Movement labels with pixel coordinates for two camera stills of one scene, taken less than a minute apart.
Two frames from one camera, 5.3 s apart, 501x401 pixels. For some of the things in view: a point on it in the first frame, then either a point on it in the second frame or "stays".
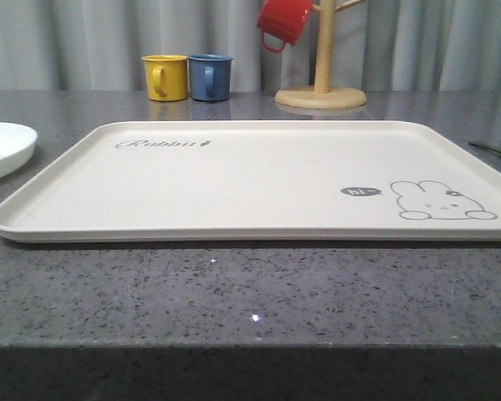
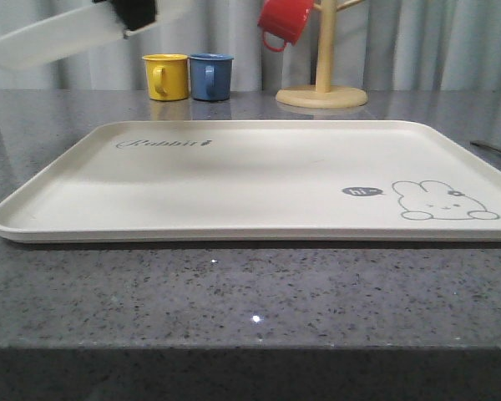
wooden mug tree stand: x=322 y=95 stays
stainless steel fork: x=493 y=150 stays
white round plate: x=7 y=148 -> x=58 y=38
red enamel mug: x=287 y=18 stays
